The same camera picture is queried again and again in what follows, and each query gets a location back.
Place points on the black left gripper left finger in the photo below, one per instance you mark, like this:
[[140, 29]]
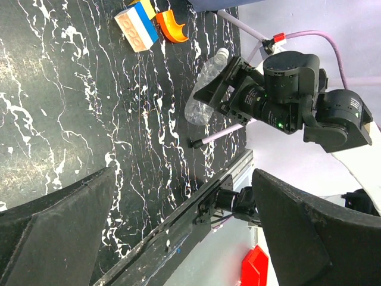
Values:
[[54, 240]]

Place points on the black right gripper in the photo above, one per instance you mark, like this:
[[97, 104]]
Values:
[[282, 96]]

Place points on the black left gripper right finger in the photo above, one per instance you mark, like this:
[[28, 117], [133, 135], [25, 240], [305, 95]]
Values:
[[312, 241]]

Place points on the blue plastic bin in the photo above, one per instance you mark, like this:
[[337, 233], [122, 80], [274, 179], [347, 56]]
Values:
[[214, 5]]

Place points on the red plastic piece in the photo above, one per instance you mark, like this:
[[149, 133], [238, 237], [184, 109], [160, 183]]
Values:
[[254, 268]]

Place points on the orange curved toy piece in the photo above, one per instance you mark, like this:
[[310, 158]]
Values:
[[172, 30]]

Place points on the white blue yellow block stack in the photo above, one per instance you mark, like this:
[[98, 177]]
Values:
[[136, 25]]

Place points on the lavender tripod stand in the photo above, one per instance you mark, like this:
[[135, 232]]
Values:
[[238, 89]]

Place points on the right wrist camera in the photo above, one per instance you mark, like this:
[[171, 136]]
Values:
[[272, 46]]

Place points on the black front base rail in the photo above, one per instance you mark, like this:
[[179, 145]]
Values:
[[156, 257]]

